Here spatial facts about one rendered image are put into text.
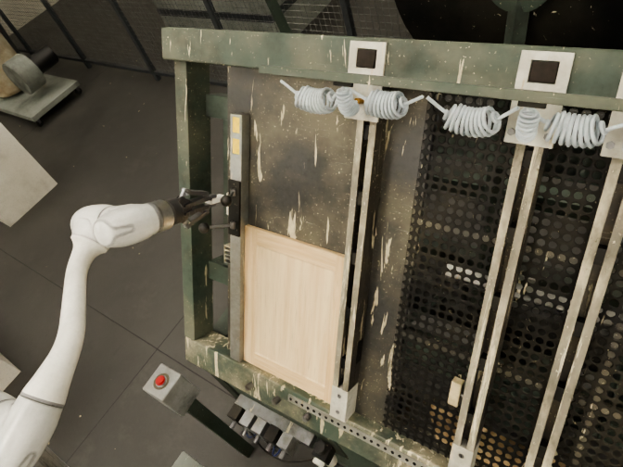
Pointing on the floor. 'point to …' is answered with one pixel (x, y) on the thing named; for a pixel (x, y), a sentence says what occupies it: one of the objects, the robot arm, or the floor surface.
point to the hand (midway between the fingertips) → (215, 198)
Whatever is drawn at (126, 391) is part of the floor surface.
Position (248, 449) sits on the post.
